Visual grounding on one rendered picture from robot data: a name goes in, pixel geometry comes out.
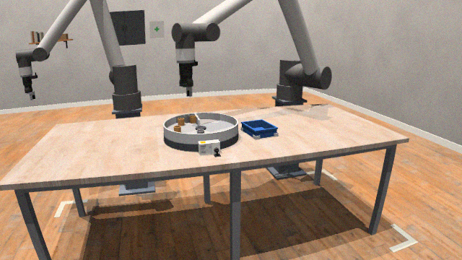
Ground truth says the blue shallow tray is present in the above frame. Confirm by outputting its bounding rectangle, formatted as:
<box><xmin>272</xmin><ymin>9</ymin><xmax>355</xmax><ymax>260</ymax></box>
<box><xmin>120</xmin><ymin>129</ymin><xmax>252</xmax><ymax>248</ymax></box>
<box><xmin>241</xmin><ymin>119</ymin><xmax>278</xmax><ymax>138</ymax></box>

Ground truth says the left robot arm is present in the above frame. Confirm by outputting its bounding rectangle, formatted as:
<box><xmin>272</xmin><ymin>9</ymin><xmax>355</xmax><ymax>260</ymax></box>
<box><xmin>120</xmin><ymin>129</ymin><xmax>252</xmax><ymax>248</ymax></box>
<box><xmin>172</xmin><ymin>0</ymin><xmax>332</xmax><ymax>101</ymax></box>

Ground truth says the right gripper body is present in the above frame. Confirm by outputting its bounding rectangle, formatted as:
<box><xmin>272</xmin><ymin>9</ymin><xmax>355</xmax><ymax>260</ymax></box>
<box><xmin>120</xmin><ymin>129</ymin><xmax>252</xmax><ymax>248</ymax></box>
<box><xmin>19</xmin><ymin>66</ymin><xmax>38</xmax><ymax>93</ymax></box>

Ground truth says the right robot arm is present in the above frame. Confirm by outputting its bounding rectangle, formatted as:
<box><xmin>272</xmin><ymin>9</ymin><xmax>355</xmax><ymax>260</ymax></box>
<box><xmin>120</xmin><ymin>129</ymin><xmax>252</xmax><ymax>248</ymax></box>
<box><xmin>16</xmin><ymin>0</ymin><xmax>141</xmax><ymax>111</ymax></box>

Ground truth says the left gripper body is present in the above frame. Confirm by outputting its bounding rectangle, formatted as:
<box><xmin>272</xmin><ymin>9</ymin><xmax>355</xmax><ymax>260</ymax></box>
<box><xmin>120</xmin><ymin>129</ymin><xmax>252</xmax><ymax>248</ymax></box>
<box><xmin>175</xmin><ymin>48</ymin><xmax>198</xmax><ymax>87</ymax></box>

